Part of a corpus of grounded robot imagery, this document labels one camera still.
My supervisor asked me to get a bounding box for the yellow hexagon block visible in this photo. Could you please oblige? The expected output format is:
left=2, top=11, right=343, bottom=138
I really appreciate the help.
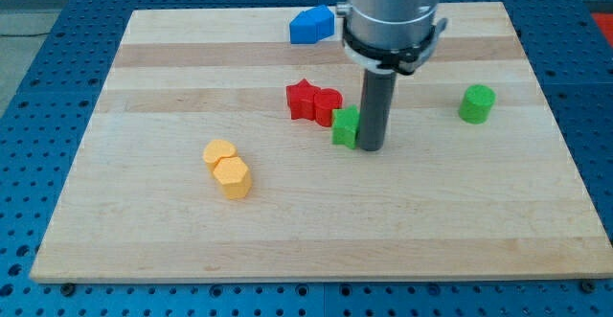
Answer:
left=214, top=157, right=252, bottom=199

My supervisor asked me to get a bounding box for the red star block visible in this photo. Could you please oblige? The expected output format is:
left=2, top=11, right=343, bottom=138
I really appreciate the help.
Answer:
left=285, top=79, right=321, bottom=121

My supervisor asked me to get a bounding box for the yellow heart block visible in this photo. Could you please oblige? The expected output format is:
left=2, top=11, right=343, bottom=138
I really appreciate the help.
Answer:
left=202, top=139, right=238, bottom=173

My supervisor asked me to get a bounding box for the black clamp ring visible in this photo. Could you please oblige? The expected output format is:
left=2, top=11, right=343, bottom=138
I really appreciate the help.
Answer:
left=341, top=17, right=448, bottom=77

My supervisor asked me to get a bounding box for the green cylinder block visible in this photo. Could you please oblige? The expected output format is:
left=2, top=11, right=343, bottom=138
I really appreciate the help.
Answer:
left=458, top=84, right=496, bottom=125

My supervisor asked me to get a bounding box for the blue pentagon block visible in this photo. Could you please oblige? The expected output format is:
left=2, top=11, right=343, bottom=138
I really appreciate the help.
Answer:
left=289, top=5, right=335, bottom=44

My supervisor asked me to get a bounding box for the green star block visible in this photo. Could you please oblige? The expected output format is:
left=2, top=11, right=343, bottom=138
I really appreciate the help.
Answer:
left=331, top=105, right=360, bottom=149

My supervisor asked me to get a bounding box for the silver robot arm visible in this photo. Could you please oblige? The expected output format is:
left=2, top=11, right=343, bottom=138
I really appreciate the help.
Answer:
left=336, top=0, right=447, bottom=151

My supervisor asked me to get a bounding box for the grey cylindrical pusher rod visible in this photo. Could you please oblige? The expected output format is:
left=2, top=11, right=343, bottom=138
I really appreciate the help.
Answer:
left=357, top=70, right=397, bottom=151

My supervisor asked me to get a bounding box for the wooden board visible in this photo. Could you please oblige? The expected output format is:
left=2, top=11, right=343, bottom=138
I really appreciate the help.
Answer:
left=31, top=2, right=612, bottom=284

